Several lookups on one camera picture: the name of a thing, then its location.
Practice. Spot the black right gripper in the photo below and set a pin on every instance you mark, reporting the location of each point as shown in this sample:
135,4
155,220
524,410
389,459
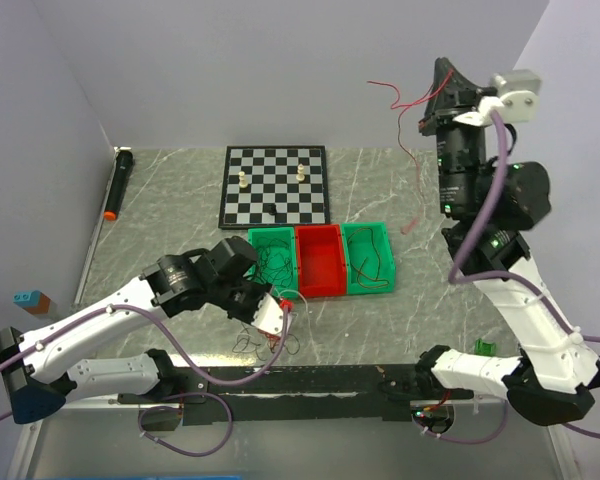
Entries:
458,96

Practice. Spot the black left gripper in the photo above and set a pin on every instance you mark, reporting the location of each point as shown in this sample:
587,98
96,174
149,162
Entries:
261,289

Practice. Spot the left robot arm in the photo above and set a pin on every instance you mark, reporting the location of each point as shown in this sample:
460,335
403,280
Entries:
44,369

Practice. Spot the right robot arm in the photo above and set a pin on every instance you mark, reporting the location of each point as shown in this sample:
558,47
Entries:
492,202

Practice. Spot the green bin left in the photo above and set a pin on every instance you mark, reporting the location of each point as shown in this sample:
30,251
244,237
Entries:
276,259

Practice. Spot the green bin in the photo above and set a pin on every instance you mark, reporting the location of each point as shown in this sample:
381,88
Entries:
370,262
276,259

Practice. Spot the red plastic bin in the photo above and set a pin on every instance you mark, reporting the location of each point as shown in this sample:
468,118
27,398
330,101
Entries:
320,260

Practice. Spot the cream chess piece left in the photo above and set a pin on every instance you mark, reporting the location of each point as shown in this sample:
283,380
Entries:
243,183

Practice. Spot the cream chess piece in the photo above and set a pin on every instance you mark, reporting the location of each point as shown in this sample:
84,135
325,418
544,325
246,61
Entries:
300,175
243,183

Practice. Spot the black and silver chessboard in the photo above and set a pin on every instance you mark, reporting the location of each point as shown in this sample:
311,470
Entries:
271,175

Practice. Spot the green bin right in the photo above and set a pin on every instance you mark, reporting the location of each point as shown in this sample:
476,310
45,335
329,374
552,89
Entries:
370,262

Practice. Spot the cream chess piece right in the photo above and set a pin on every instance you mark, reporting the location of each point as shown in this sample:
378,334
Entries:
300,175

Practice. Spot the black marker orange cap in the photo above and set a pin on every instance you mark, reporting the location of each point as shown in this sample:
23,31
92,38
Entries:
124,164

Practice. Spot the blue orange block tool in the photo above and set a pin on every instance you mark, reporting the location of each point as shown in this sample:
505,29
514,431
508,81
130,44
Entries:
35,303

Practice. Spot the small green clip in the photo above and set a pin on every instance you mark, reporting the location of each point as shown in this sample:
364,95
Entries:
484,348

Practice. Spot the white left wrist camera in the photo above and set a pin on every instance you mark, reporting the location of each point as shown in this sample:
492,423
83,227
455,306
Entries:
269,315

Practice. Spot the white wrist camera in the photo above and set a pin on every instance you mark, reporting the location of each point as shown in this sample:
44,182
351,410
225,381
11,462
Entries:
515,99
269,315

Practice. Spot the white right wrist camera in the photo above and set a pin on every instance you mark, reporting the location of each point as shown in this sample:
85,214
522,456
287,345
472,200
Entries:
515,99

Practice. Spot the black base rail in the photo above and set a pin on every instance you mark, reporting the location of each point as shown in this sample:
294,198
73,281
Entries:
319,392

